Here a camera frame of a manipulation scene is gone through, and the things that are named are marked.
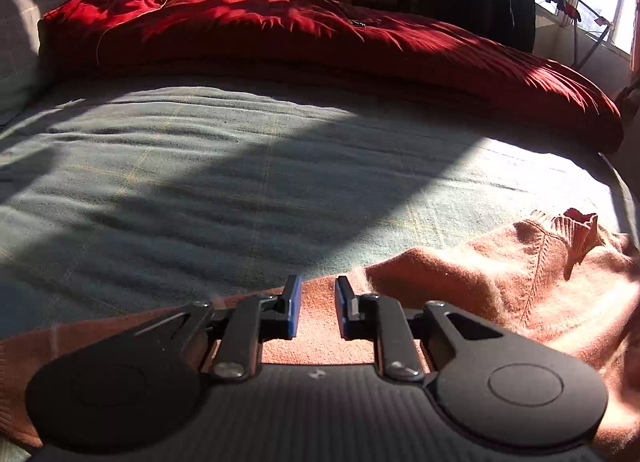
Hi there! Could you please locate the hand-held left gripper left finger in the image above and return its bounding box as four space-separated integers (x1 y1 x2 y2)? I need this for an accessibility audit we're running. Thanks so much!
131 274 303 384

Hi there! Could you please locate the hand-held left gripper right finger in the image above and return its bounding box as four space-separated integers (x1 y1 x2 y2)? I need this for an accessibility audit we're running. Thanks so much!
335 274 507 384

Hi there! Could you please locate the orange-pink knit sweater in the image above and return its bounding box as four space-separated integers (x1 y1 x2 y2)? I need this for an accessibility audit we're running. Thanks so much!
0 208 640 462

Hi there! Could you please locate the red quilt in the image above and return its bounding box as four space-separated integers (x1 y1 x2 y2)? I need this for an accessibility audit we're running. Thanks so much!
37 0 625 155

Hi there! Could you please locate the plain black jacket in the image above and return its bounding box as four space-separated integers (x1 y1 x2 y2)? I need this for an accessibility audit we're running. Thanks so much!
510 0 537 54

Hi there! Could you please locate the dark hooded jacket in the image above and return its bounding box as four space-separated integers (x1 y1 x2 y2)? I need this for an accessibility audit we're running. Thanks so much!
490 0 517 48

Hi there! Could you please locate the row of hung socks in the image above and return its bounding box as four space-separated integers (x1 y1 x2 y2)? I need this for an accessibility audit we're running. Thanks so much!
532 0 583 23

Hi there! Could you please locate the grey plaid pillow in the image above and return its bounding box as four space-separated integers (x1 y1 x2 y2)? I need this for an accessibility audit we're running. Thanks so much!
0 0 93 128

